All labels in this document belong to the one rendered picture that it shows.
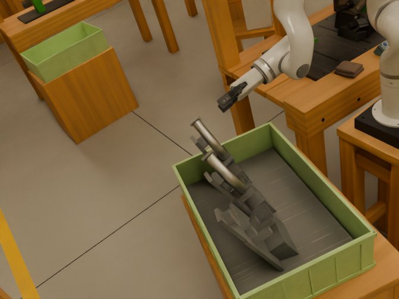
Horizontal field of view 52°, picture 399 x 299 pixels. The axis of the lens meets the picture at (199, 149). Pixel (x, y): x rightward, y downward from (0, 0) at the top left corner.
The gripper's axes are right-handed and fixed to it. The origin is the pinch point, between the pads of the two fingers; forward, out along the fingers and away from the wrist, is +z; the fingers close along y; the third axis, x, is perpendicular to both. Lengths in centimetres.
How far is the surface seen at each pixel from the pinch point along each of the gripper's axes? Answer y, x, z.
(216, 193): -22.3, 20.8, 20.6
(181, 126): -205, -35, 18
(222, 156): -3.0, 12.5, 10.2
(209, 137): 1.4, 5.6, 9.7
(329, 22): -87, -9, -80
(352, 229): 4, 54, -5
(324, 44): -72, -1, -65
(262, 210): 1.5, 33.4, 11.8
